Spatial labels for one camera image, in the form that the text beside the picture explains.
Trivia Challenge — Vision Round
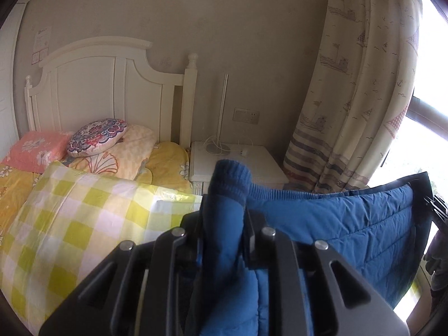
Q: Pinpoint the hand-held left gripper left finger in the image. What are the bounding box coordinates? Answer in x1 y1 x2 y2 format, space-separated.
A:
38 212 204 336

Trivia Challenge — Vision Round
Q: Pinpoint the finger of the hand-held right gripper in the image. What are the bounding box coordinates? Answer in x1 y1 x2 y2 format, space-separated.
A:
423 194 448 223

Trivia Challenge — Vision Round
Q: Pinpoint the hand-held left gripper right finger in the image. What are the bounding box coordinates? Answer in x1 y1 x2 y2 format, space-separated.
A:
244 210 410 336

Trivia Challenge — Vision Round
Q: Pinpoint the blue quilted jacket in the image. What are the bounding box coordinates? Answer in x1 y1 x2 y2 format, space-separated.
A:
185 159 433 336

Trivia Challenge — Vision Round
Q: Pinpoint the yellow checkered bed sheet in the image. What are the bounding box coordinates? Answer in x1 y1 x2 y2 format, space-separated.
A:
0 161 211 336

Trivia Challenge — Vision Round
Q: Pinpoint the dark-framed window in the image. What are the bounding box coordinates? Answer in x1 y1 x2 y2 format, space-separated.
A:
383 0 448 225

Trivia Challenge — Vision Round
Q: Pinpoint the peach shell-print pillow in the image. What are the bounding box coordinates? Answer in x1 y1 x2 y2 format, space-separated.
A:
68 125 158 181

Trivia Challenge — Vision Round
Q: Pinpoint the white nightstand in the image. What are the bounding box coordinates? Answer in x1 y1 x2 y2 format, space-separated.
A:
189 141 290 192

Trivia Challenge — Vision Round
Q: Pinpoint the ship-print curtain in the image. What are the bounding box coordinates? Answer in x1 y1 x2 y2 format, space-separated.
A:
283 0 421 195

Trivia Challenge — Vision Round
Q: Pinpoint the round floral cushion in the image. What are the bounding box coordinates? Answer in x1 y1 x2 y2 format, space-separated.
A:
66 119 129 158

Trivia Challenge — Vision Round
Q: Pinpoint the pink floral pillow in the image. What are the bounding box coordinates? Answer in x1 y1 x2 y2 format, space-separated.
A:
0 130 75 174

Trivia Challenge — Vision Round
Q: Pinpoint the white lamp pole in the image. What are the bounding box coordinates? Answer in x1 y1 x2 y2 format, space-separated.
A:
205 73 230 157

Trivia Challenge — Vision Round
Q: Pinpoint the white bed headboard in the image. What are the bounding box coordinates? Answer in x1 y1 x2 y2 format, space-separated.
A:
24 36 199 148

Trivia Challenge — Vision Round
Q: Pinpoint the white wardrobe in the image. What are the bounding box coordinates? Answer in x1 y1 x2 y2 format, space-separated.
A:
0 0 32 162

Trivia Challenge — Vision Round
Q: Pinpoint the white cable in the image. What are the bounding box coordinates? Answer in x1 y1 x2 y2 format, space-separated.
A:
203 136 251 157

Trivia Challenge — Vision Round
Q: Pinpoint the beige wall socket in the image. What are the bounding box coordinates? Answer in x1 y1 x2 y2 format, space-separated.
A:
233 108 260 124

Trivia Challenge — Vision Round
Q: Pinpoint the white wall notice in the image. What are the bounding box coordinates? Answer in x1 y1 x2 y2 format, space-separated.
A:
30 25 53 64

